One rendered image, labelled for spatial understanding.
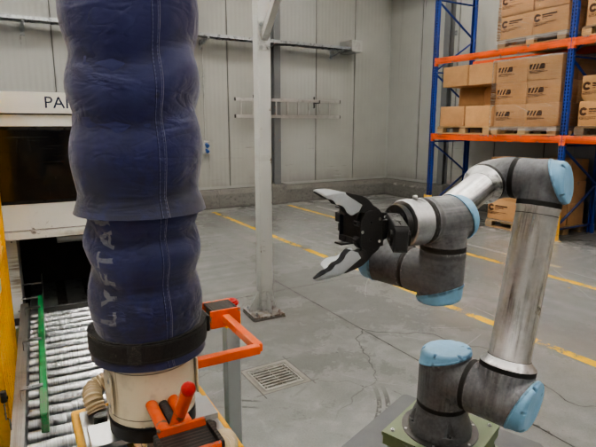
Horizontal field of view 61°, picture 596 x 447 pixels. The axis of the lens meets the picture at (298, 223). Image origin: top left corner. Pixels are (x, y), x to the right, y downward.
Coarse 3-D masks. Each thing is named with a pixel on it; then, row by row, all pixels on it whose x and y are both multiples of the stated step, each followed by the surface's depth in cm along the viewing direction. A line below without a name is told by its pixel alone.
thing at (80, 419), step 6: (108, 408) 112; (72, 414) 111; (78, 414) 111; (84, 414) 110; (96, 414) 106; (102, 414) 106; (108, 414) 110; (72, 420) 109; (78, 420) 109; (84, 420) 108; (90, 420) 108; (96, 420) 104; (102, 420) 105; (108, 420) 108; (78, 426) 107; (84, 426) 106; (78, 432) 104; (84, 432) 104; (78, 438) 102; (84, 438) 102; (78, 444) 101; (84, 444) 100; (126, 444) 100; (132, 444) 101
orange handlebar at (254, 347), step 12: (228, 324) 133; (240, 336) 125; (252, 336) 123; (240, 348) 116; (252, 348) 117; (204, 360) 111; (216, 360) 112; (228, 360) 114; (156, 408) 92; (156, 420) 88
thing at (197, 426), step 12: (192, 420) 85; (204, 420) 85; (168, 432) 82; (180, 432) 83; (192, 432) 83; (204, 432) 83; (216, 432) 82; (156, 444) 79; (168, 444) 80; (180, 444) 80; (192, 444) 80; (204, 444) 80; (216, 444) 79
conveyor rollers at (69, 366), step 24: (48, 312) 331; (72, 312) 336; (48, 336) 298; (72, 336) 296; (48, 360) 266; (72, 360) 264; (48, 384) 242; (72, 384) 240; (72, 408) 223; (48, 432) 203; (72, 432) 206
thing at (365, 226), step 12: (336, 216) 92; (348, 216) 90; (360, 216) 87; (372, 216) 87; (384, 216) 91; (408, 216) 91; (348, 228) 90; (360, 228) 86; (372, 228) 87; (384, 228) 88; (348, 240) 90; (360, 240) 87; (372, 240) 88
